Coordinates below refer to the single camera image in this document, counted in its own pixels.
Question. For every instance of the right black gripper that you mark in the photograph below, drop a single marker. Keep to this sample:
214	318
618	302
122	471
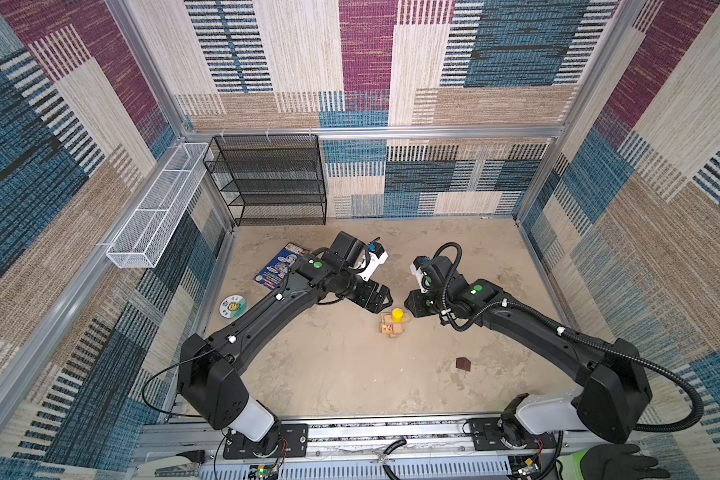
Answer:
417	309

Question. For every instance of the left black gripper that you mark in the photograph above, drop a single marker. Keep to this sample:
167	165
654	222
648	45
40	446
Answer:
376	305

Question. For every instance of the yellow cylinder block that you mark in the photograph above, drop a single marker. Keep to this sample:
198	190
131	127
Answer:
398	315

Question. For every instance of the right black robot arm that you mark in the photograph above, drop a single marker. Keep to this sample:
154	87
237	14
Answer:
612	389

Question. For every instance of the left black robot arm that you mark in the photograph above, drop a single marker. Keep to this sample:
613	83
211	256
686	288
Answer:
210	369

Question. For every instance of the dark brown house block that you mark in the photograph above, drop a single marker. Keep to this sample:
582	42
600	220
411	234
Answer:
463	363

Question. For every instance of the black green gloved hand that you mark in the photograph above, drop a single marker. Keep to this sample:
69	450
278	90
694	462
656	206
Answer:
610	462

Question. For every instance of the blue comic book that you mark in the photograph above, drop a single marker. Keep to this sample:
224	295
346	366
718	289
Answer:
271	275

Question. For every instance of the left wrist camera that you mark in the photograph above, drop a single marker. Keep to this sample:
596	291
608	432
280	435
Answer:
374	255

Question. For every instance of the black wire shelf rack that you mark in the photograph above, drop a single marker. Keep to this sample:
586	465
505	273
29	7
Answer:
270	180

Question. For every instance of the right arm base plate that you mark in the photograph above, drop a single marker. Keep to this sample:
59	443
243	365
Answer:
488	434

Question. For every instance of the aluminium front rail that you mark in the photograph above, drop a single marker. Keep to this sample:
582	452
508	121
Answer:
428	446

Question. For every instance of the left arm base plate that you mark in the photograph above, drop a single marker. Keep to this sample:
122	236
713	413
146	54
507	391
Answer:
289	439

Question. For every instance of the white wire basket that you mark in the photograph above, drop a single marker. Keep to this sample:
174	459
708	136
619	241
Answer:
141	241

